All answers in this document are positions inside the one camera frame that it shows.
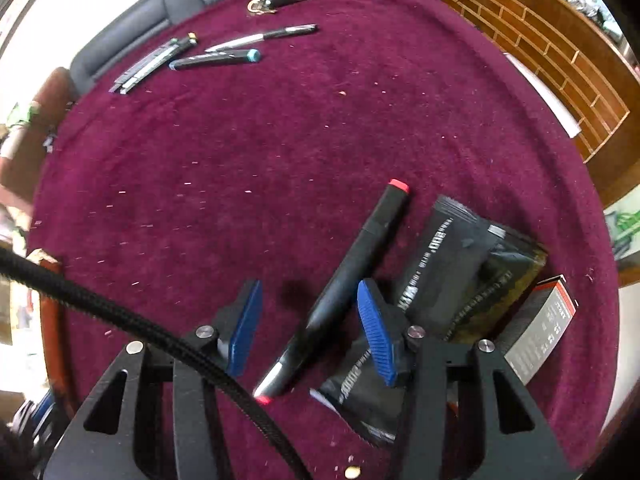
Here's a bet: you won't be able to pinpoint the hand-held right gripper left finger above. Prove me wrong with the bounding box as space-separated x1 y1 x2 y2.
42 280 263 480

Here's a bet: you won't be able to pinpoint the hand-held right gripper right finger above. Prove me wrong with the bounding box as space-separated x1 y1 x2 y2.
356 278 573 480

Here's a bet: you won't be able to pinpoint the black marker red caps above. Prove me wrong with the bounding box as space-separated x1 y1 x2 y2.
252 178 412 406

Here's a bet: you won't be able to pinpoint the gold framed white tray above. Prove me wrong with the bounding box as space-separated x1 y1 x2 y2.
25 246 68 401

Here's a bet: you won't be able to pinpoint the black packet gold print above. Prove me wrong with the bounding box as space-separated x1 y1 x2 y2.
445 230 549 343

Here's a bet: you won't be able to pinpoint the red white box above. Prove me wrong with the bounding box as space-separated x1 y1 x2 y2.
500 274 581 386

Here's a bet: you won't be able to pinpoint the green printed box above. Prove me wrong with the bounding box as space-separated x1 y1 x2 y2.
602 200 640 263

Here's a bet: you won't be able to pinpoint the black marker teal caps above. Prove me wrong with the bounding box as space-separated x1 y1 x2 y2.
169 48 263 72

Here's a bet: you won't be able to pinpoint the grey black marker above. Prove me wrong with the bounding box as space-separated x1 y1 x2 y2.
109 42 173 95

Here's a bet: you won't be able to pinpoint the silver black pen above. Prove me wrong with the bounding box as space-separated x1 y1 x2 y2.
204 23 319 53

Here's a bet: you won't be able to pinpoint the brown armchair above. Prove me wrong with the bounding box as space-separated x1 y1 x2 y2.
0 67 76 211

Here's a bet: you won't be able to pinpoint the green patterned cloth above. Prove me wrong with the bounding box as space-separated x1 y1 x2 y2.
5 101 43 128

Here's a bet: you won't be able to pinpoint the black sofa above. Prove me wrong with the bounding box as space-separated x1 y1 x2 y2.
70 0 341 96

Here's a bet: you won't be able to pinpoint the wooden cabinet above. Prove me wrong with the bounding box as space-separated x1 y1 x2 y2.
392 0 640 211

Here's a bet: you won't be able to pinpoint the black braided cable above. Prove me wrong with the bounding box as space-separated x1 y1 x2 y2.
0 245 313 480

